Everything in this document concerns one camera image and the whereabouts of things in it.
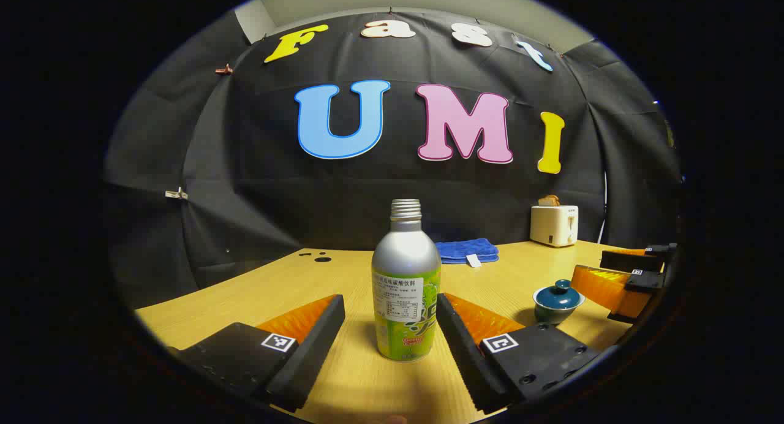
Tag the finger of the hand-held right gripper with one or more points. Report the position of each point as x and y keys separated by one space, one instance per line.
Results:
x=631 y=261
x=603 y=286

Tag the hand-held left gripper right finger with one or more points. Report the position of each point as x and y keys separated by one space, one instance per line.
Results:
x=465 y=356

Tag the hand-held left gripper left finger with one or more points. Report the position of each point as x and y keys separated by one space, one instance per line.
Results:
x=309 y=350

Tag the silver green water bottle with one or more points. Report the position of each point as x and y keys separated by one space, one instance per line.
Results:
x=404 y=271

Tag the white toaster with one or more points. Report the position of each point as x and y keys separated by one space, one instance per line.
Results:
x=553 y=227

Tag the toast slice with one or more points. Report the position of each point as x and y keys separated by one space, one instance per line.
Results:
x=549 y=201

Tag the folded blue towel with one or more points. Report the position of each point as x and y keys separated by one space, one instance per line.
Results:
x=465 y=250

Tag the black backdrop cloth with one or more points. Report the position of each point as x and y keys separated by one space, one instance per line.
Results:
x=367 y=197

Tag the silver metal clip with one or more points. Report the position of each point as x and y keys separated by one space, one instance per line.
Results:
x=176 y=195

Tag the copper clip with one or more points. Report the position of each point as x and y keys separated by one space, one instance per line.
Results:
x=224 y=70

